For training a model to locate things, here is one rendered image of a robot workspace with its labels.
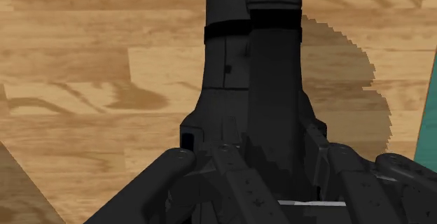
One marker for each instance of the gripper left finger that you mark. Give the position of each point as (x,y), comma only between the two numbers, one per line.
(239,182)

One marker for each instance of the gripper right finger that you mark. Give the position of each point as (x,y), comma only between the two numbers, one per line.
(368,196)

